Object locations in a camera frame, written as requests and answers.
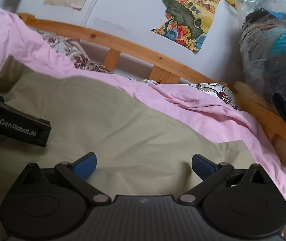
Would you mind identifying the clear plastic bag of clothes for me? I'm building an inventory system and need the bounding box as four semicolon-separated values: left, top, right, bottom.
239;0;286;129

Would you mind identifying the wooden bed frame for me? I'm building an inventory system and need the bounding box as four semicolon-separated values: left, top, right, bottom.
18;12;286;241

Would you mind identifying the pink bed sheet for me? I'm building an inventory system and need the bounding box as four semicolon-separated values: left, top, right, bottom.
0;7;286;241

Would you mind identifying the white wall pipe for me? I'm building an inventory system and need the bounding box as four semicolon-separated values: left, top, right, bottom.
81;0;109;27

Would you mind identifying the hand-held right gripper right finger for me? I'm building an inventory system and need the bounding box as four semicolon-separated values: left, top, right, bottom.
177;154;274;205

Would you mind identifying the beige brown yellow hooded jacket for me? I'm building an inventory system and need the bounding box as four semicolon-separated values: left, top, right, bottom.
0;55;257;234

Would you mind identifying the colourful torn wall poster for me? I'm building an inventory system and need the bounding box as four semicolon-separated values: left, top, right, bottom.
151;0;221;54

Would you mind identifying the floral patterned bed cover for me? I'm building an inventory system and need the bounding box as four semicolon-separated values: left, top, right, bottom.
29;28;239;110

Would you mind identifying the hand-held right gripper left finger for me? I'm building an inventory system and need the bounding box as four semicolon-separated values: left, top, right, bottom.
13;152;112;205

